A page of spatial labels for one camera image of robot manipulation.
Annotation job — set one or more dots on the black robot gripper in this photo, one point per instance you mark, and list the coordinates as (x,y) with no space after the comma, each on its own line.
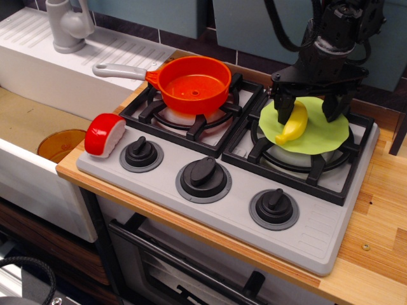
(322,68)

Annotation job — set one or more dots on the black middle stove knob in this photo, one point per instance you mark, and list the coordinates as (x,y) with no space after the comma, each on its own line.
(203,181)

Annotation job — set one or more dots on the black right stove knob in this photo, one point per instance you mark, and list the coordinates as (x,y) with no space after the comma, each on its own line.
(274,210)

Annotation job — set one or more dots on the black left burner grate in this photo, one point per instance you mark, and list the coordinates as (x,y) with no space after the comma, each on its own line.
(204,133)

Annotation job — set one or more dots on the black burner grate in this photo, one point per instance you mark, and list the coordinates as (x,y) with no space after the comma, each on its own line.
(328,176)
(204,133)

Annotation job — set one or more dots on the red white toy sushi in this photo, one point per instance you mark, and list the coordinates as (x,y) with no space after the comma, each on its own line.
(103,134)

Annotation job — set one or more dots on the white toy sink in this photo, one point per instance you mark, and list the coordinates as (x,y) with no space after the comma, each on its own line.
(43,92)

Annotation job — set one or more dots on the black stove knob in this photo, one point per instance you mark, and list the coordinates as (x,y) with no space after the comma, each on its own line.
(274,210)
(203,181)
(141,156)

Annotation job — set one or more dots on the black right burner grate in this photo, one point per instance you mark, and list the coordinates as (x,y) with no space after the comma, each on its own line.
(328,176)

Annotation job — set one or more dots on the light green plate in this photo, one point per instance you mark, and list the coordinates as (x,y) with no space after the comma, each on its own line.
(319,136)

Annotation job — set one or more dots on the yellow toy banana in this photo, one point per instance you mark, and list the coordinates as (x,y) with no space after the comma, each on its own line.
(295,125)

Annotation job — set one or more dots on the grey toy faucet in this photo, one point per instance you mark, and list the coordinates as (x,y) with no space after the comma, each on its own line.
(69,28)

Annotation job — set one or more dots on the orange toy pot grey handle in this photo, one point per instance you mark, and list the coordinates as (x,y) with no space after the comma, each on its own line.
(189,85)

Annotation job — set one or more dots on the grey toy stove top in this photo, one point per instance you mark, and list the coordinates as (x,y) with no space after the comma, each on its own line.
(312,243)

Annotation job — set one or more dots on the toy oven door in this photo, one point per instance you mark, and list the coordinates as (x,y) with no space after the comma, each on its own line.
(190,272)

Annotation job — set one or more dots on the black left stove knob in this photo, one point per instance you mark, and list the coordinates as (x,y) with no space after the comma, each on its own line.
(141,156)

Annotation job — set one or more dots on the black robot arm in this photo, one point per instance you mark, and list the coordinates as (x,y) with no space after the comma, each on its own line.
(350,20)

